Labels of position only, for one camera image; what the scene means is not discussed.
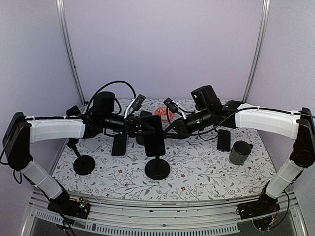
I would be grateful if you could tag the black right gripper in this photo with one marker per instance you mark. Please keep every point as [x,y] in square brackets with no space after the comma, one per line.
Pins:
[183,130]

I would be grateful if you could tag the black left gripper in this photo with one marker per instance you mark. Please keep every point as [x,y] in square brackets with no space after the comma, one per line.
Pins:
[131,126]

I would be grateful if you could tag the small round base phone stand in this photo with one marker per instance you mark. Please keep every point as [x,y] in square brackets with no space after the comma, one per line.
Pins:
[140,139]

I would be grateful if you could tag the black phone with white edge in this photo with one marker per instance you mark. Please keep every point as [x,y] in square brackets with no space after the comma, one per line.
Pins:
[119,145]

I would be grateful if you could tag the tall black clamp phone stand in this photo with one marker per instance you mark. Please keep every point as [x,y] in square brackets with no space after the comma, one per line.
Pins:
[157,169]

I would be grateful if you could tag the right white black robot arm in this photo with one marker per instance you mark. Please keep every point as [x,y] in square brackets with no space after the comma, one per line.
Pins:
[296,125]

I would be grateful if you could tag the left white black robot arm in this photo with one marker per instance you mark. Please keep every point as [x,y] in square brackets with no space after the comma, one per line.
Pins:
[23,131]

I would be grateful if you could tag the white flat phone stand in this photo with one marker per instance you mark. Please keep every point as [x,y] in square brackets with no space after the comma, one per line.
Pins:
[91,144]

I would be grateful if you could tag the black gooseneck stand round base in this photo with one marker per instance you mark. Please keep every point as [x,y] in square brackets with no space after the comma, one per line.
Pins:
[83,164]

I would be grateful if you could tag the floral patterned tablecloth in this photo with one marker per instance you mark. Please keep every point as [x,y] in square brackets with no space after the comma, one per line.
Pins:
[199,172]

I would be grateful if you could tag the red white patterned bowl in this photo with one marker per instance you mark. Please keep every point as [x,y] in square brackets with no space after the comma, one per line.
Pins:
[161,111]

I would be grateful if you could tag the dark grey mug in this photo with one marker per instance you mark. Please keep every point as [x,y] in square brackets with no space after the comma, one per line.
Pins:
[240,152]

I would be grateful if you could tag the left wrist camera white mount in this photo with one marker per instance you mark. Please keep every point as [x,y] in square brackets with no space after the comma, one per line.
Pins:
[134,105]

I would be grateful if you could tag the aluminium front rail base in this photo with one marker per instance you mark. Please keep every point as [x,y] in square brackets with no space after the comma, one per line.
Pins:
[121,217]

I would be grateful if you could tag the right aluminium frame post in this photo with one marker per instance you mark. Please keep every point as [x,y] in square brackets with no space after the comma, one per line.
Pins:
[258,48]

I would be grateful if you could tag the aluminium frame post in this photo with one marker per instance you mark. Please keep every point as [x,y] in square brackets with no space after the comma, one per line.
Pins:
[258,48]
[68,49]

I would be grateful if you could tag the left aluminium frame post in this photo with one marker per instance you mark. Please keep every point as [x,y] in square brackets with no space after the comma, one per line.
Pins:
[68,49]

